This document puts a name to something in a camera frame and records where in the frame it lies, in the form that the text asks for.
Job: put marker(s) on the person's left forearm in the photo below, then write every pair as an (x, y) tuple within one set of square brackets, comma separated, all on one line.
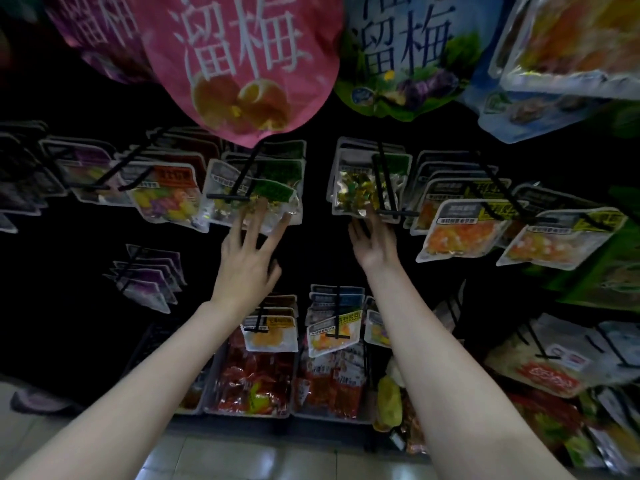
[(120, 405)]

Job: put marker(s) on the clear mixed candy packets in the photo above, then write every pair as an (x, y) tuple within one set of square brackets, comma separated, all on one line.
[(85, 170)]

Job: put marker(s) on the small pink round snack bag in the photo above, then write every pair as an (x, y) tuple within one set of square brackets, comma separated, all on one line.
[(240, 55)]

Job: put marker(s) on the blue round snack bag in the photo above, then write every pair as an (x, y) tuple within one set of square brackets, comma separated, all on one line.
[(415, 50)]

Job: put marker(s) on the small yellow green pouch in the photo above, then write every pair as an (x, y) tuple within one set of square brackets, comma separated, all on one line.
[(388, 403)]

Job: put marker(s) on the person's left hand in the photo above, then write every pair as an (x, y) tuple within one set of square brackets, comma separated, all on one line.
[(245, 275)]

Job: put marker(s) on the orange bean candy packet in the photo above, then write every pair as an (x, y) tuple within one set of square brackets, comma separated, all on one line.
[(575, 45)]

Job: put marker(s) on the white red-label snack bag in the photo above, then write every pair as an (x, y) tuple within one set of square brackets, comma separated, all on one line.
[(555, 365)]

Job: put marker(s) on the row of small clear pouches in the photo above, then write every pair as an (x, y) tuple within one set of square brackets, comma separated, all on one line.
[(330, 330)]

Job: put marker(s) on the clear tray of mixed candies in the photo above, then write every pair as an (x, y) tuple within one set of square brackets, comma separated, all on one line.
[(332, 385)]

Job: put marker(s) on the clear green candy packets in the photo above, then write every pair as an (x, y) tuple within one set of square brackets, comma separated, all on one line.
[(355, 190), (225, 200)]

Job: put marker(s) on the clear tray of dark candies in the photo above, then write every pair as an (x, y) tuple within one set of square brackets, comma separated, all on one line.
[(195, 395)]

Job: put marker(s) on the small clear purple-label pouch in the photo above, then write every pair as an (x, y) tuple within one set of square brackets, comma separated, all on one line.
[(150, 280)]

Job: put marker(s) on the clear colourful-cube candy bag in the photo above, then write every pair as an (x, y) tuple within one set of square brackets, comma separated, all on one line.
[(185, 145), (165, 203)]

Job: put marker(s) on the dark candy packets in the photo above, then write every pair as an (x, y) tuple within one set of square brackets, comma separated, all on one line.
[(25, 170)]

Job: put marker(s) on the blue white snack bag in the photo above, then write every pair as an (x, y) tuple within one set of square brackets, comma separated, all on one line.
[(525, 115)]

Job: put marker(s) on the green snack pouch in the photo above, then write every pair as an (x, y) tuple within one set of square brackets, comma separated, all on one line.
[(610, 280)]

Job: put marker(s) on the clear tray of red candies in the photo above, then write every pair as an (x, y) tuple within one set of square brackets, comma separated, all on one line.
[(250, 385)]

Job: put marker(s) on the small pink floor object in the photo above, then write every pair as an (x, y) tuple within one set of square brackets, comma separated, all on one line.
[(40, 400)]

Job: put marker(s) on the person's right hand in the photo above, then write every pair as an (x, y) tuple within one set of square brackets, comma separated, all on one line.
[(375, 245)]

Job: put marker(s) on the person's right forearm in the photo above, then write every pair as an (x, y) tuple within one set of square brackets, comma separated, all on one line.
[(450, 395)]

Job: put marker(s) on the row of red orange pouches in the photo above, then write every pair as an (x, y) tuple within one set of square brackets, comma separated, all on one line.
[(560, 420)]

